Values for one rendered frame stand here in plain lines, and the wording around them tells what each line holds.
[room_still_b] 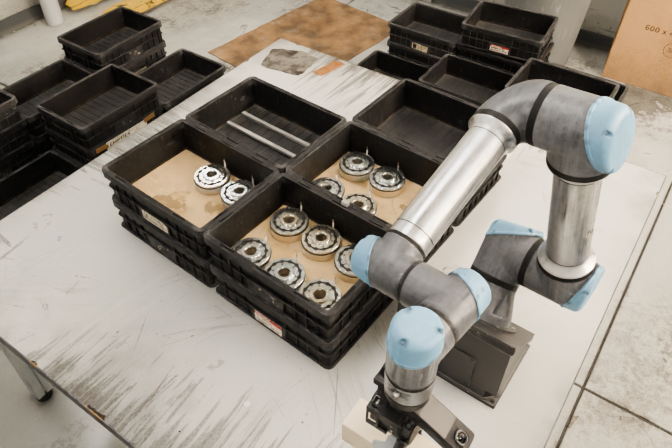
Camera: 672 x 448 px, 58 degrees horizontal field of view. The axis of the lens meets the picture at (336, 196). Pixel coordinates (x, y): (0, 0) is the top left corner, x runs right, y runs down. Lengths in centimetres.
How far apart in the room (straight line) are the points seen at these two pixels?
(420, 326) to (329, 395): 68
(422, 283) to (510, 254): 51
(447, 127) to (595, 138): 100
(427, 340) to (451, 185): 30
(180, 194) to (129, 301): 32
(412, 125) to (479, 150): 95
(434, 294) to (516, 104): 38
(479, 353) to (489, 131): 52
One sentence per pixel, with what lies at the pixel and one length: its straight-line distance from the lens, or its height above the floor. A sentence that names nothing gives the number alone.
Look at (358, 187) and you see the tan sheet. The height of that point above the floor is 83.
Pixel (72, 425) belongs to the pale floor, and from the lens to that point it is 242.
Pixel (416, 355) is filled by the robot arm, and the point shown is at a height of 130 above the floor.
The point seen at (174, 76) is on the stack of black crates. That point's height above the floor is 38.
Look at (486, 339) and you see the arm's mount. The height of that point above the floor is 92.
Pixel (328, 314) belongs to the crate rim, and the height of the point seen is 93.
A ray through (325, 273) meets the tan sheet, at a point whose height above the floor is 83.
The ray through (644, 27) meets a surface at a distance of 404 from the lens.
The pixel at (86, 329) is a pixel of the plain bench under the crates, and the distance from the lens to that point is 171.
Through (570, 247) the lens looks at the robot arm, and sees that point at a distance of 129.
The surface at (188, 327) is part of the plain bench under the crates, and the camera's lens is 164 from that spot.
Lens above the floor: 201
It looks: 43 degrees down
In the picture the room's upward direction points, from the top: straight up
